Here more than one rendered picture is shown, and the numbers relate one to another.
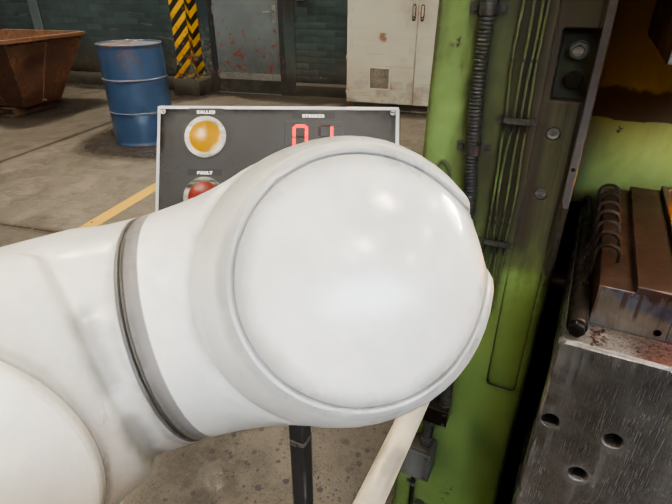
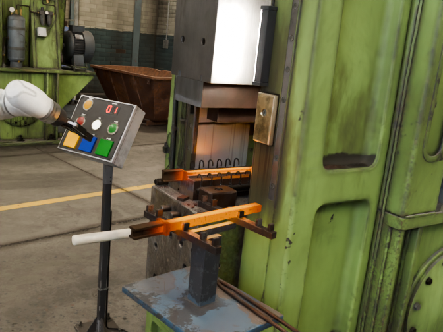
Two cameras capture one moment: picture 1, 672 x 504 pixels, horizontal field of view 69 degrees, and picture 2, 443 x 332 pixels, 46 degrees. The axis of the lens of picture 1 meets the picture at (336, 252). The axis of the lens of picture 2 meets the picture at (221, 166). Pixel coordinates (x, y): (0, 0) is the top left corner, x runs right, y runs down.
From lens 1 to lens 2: 191 cm
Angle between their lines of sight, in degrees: 31
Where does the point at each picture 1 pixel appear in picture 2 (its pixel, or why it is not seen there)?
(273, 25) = not seen: hidden behind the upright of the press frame
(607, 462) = (159, 238)
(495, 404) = not seen: hidden behind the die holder
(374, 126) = (127, 109)
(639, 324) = (175, 186)
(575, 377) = (153, 199)
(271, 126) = (103, 105)
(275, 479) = (120, 304)
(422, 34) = not seen: outside the picture
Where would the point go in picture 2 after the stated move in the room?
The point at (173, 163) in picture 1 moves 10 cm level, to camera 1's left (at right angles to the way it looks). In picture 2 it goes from (78, 110) to (62, 107)
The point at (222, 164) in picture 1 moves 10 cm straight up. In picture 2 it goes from (88, 112) to (89, 91)
